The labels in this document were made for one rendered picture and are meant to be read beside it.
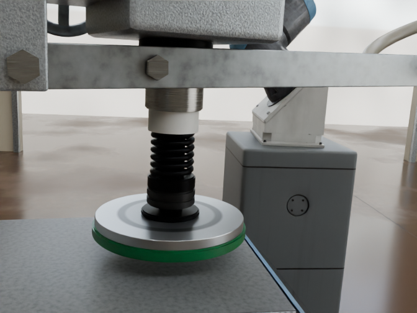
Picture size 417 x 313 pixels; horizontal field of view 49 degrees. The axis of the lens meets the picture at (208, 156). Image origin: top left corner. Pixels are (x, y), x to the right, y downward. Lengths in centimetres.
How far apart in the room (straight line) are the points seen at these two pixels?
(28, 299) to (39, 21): 31
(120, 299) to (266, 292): 18
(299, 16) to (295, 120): 37
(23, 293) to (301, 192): 117
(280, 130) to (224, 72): 103
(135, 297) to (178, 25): 31
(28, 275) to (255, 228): 108
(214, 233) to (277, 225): 103
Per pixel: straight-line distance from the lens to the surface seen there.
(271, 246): 164
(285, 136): 163
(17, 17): 51
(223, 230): 62
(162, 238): 58
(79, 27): 75
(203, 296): 57
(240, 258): 68
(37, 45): 51
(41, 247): 72
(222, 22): 55
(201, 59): 59
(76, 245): 72
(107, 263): 66
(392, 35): 119
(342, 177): 165
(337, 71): 71
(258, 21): 57
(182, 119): 61
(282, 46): 169
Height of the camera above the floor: 112
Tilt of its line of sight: 12 degrees down
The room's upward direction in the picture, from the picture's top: 3 degrees clockwise
